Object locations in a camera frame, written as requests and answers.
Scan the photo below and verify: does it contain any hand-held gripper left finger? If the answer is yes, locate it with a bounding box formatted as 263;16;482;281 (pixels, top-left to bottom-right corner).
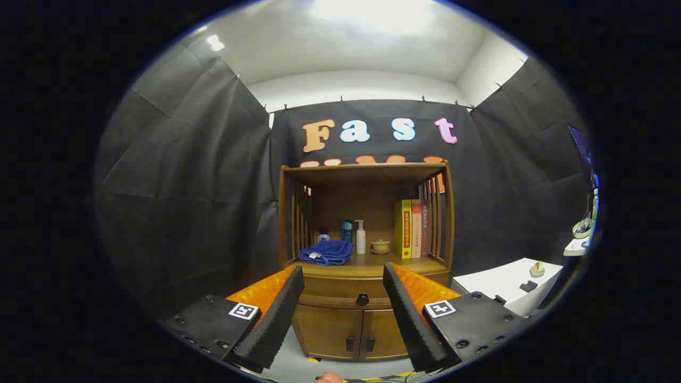
160;265;305;374

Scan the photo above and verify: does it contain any wooden countertop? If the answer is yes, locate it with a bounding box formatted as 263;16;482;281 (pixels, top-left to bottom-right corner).
290;252;450;278

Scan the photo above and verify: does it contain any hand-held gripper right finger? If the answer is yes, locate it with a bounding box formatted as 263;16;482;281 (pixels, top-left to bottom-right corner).
383;261;533;373

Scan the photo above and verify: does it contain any yellow book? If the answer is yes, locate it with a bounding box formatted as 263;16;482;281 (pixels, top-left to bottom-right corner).
394;199;413;260

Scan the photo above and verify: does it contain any wooden cabinet door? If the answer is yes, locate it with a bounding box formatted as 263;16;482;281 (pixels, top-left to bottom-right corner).
363;309;410;360
293;306;364;361

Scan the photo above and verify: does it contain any black backdrop cloth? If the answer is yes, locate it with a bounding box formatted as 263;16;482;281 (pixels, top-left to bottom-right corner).
95;40;596;320

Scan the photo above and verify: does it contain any white side table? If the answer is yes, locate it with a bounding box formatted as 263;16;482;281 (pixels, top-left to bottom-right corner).
451;258;564;317

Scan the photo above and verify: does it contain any wooden cabinet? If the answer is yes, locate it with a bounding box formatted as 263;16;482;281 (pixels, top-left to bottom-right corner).
277;161;455;362

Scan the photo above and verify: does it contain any brown book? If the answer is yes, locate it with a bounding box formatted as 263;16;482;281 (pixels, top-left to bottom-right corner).
421;199;433;257

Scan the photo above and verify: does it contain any blue folded towel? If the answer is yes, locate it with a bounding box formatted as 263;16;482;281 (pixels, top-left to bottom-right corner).
298;239;354;267

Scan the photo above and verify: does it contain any orange book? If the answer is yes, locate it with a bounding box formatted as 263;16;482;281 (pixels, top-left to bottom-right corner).
411;199;423;259

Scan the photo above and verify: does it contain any white and green object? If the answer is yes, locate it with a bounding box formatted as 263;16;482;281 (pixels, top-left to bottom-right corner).
572;215;595;239

